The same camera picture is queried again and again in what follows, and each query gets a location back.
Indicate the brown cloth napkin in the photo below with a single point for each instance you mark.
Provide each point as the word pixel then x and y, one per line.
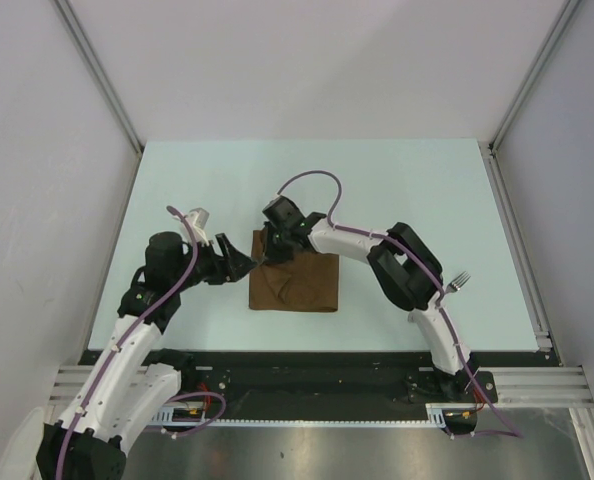
pixel 309 283

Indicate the aluminium frame post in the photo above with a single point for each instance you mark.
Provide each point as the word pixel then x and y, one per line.
pixel 537 68
pixel 85 48

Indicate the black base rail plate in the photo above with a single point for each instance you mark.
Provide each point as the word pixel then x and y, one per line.
pixel 334 387

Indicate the silver fork wooden handle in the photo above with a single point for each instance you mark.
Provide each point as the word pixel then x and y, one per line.
pixel 458 282

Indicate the white slotted cable duct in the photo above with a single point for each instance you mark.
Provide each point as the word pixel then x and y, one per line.
pixel 434 416

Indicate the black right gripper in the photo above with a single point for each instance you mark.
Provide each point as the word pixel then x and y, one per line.
pixel 272 254

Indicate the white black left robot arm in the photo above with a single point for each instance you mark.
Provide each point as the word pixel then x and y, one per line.
pixel 93 436

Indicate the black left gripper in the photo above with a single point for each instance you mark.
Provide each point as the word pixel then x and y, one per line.
pixel 230 266

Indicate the left aluminium frame post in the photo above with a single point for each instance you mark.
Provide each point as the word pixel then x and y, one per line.
pixel 85 48

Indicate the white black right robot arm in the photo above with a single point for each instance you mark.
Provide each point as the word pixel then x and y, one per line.
pixel 408 273

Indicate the aluminium side rail profile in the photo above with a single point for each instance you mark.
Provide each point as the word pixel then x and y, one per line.
pixel 546 388

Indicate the right aluminium frame post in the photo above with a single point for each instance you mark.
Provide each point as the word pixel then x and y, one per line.
pixel 537 68

